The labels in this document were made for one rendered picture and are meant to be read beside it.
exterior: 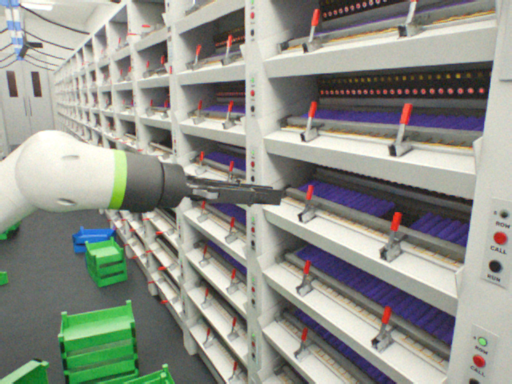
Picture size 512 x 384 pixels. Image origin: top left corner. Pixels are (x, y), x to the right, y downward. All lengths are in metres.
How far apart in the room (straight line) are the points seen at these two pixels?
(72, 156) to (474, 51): 0.58
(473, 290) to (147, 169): 0.52
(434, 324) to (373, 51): 0.55
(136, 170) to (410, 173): 0.45
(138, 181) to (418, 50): 0.48
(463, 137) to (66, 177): 0.61
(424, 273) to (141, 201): 0.50
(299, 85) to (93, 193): 0.72
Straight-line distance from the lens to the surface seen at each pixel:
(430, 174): 0.69
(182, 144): 1.72
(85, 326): 2.01
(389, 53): 0.75
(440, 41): 0.68
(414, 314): 0.91
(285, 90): 1.11
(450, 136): 0.74
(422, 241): 0.79
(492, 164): 0.63
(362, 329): 0.93
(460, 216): 0.85
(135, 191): 0.60
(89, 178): 0.58
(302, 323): 1.21
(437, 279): 0.74
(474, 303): 0.69
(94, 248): 3.12
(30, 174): 0.58
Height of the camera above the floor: 1.26
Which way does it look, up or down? 15 degrees down
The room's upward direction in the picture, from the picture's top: straight up
